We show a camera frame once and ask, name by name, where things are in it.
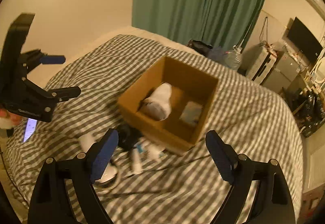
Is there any round blue white container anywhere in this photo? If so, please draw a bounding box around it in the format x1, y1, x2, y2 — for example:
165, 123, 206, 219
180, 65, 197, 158
94, 163, 121, 190

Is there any black round pouch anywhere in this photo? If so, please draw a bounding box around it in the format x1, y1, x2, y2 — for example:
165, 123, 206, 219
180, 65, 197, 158
116, 123, 142, 151

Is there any white cream tube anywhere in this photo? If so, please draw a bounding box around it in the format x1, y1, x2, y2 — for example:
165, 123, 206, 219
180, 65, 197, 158
131, 148, 142, 174

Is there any white sock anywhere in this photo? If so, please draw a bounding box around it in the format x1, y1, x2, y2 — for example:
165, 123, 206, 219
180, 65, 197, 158
141, 83, 172, 121

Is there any white bed sheet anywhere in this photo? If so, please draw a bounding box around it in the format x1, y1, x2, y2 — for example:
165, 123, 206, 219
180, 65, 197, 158
28, 26, 199, 88

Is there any glowing smartphone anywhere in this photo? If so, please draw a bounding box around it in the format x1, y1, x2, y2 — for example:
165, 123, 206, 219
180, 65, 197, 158
23, 118, 37, 143

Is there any grey checkered bed duvet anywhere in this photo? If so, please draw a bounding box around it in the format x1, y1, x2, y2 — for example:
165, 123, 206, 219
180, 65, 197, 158
3, 34, 303, 223

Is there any black bag pile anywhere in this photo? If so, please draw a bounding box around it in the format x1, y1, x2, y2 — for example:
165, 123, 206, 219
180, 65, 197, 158
280, 87, 324, 138

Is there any white plush toy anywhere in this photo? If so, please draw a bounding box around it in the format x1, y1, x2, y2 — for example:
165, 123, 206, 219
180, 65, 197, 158
139, 137, 165, 163

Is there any brown cardboard box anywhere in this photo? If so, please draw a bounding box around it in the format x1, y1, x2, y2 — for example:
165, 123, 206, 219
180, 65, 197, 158
117, 57, 218, 156

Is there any grey mini fridge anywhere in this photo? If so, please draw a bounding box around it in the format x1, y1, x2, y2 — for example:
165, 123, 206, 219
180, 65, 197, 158
262, 52, 300, 93

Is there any white oval vanity mirror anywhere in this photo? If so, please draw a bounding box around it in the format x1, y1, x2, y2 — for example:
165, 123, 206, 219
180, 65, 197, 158
311, 57, 325, 84

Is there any white suitcase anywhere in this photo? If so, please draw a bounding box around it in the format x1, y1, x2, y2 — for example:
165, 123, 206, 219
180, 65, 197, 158
246, 45, 277, 84

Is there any clear large water jug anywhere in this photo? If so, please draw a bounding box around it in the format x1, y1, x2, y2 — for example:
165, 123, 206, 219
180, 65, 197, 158
225, 46, 242, 71

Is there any dark bag on floor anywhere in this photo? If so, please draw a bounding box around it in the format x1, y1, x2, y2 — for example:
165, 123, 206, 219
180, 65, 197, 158
187, 39, 213, 57

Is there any blue plastic bag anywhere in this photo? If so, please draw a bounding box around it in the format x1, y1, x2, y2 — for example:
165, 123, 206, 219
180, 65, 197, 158
207, 46, 228, 64

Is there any black wall television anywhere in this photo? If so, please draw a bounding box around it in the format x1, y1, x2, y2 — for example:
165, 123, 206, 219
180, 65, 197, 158
287, 17, 323, 64

